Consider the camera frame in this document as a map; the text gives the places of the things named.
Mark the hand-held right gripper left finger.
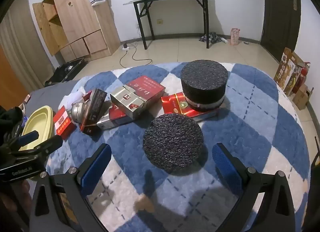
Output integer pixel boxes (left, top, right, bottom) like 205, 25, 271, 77
30, 143, 113, 232

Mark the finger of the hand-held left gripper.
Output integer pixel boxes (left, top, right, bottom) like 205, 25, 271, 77
9, 131, 40, 151
32, 134, 63, 158

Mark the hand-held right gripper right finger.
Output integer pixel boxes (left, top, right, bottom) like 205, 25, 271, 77
212, 143, 304, 232

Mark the small yellow plastic basin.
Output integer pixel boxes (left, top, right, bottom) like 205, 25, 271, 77
21, 112, 47, 147

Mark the large yellow plastic basin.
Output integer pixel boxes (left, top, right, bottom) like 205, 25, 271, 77
19, 105, 55, 151

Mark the small red box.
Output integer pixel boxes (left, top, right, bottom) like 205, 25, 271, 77
52, 105, 77, 141

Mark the red carton with barcode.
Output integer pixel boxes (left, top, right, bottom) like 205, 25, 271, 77
96, 103, 140, 130

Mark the black foam disc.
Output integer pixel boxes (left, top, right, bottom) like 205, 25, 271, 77
143, 113, 204, 175

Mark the silver red carton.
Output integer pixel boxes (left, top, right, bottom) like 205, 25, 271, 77
110, 75, 166, 120

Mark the glossy red carton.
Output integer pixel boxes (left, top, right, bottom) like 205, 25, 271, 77
161, 91, 225, 124

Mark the black foam cylinder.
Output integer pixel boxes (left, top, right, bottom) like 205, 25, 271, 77
180, 59, 228, 112

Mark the black jacket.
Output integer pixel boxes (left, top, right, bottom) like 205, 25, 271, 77
0, 105, 24, 145

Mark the grey bed sheet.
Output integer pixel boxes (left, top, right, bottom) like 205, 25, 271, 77
21, 79, 80, 115

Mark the dark narrow box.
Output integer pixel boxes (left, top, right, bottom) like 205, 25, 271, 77
79, 88, 108, 136

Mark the blue white checkered blanket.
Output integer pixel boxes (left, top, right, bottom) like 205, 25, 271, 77
46, 62, 313, 232

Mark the black case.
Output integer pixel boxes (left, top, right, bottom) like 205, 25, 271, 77
45, 57, 88, 87

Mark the beige curtain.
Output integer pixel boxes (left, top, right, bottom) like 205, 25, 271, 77
0, 0, 55, 92

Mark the brown cardboard box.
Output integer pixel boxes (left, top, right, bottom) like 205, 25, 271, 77
292, 84, 314, 110

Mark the colourful printed cardboard box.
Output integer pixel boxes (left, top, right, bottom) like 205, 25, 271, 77
274, 47, 304, 97

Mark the red fire extinguisher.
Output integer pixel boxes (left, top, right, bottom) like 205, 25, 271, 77
291, 62, 312, 95

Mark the wooden wardrobe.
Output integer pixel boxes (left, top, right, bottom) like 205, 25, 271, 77
32, 0, 121, 62

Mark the pink plastic bag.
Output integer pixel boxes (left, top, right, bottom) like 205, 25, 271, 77
229, 28, 241, 46

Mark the pile of clothes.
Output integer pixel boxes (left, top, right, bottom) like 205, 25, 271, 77
199, 32, 229, 45

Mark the dark wooden door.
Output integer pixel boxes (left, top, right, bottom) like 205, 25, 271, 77
260, 0, 300, 62

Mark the black power cable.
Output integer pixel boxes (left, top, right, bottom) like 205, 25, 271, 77
119, 42, 153, 68

